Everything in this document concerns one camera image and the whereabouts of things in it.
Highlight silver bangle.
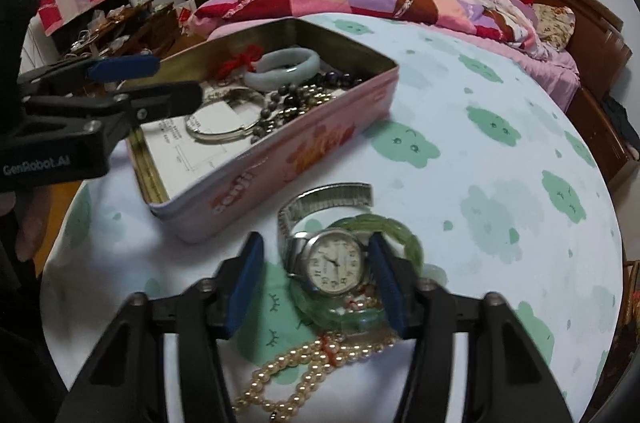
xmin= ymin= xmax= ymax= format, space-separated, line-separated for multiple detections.
xmin=184 ymin=87 xmax=265 ymax=144

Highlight gold pendant red cord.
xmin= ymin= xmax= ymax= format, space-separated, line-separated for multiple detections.
xmin=207 ymin=44 xmax=266 ymax=82

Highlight pale jade bangle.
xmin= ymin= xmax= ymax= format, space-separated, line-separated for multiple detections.
xmin=243 ymin=47 xmax=320 ymax=92

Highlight grey bead necklace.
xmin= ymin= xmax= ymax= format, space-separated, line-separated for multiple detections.
xmin=249 ymin=81 xmax=346 ymax=144

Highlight pearl necklace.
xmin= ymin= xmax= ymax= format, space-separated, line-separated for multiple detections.
xmin=232 ymin=294 xmax=402 ymax=423

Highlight dark bead bracelet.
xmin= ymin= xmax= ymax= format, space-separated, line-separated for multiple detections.
xmin=299 ymin=70 xmax=371 ymax=92

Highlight green jade bracelet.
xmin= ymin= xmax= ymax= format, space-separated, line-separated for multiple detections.
xmin=288 ymin=213 xmax=426 ymax=334

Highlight silver wristwatch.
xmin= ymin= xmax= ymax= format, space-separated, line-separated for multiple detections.
xmin=277 ymin=182 xmax=373 ymax=297

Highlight person's left hand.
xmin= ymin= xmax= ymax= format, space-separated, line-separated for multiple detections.
xmin=15 ymin=187 xmax=52 ymax=261

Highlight wooden tv cabinet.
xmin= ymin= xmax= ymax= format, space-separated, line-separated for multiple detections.
xmin=51 ymin=0 xmax=181 ymax=58

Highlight white red paper bag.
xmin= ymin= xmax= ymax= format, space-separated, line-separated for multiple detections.
xmin=174 ymin=0 xmax=198 ymax=26

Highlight pink metal tin box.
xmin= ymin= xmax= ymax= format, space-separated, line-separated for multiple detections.
xmin=127 ymin=27 xmax=399 ymax=244

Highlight cloud print tablecloth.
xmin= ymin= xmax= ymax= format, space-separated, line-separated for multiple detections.
xmin=41 ymin=13 xmax=623 ymax=419

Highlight dark clothes on nightstand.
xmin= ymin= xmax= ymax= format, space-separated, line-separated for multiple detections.
xmin=602 ymin=96 xmax=640 ymax=151

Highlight pink bed sheet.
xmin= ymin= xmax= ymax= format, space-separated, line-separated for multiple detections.
xmin=190 ymin=13 xmax=578 ymax=111

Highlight floral pillow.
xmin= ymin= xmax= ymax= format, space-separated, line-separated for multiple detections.
xmin=533 ymin=4 xmax=576 ymax=51

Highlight wooden bed frame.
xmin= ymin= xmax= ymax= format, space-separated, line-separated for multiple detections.
xmin=522 ymin=0 xmax=639 ymax=191

